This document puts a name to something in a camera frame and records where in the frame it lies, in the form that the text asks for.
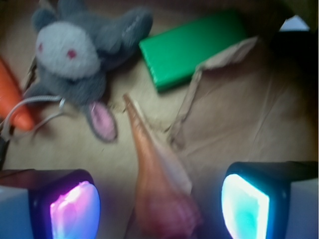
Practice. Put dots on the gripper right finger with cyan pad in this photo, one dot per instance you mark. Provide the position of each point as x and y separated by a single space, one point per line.
271 200

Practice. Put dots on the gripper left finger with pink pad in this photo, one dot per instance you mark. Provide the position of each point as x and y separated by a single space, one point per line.
48 204

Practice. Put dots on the orange spiral sea shell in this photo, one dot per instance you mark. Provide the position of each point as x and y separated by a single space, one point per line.
164 205

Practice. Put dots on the brown paper bag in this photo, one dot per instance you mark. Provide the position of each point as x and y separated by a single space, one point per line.
260 109

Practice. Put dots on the orange plastic carrot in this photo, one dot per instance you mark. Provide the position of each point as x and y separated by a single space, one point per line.
10 97

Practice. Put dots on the grey plush bunny toy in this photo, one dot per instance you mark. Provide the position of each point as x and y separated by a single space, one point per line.
75 49

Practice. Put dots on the green rectangular block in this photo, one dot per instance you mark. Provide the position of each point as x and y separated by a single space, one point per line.
173 56

